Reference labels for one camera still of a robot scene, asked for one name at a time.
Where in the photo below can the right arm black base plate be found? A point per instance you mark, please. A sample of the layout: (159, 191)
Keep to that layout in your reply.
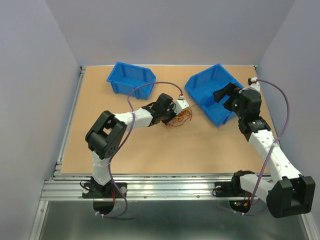
(228, 189)

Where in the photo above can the aluminium frame rails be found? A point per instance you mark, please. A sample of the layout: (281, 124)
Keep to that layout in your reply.
(169, 172)

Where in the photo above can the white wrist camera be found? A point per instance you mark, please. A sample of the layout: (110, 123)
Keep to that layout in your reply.
(253, 84)
(181, 105)

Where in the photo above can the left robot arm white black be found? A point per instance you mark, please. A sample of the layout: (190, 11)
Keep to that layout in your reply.
(106, 134)

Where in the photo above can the large divided blue bin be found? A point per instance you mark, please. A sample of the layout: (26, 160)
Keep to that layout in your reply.
(201, 87)

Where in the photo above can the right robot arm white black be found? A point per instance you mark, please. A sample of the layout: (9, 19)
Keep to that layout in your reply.
(290, 192)

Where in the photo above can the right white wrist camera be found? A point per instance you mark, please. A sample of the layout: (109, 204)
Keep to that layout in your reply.
(253, 84)

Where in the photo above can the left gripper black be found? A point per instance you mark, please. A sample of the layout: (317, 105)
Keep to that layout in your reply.
(171, 107)

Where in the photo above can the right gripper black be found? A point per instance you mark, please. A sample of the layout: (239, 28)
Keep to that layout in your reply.
(228, 90)

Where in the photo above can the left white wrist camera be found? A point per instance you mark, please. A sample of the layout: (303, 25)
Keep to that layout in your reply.
(181, 105)

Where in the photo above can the small blue bin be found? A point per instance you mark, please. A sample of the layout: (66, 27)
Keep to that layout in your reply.
(124, 77)

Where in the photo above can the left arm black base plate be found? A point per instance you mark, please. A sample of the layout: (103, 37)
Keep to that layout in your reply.
(92, 190)

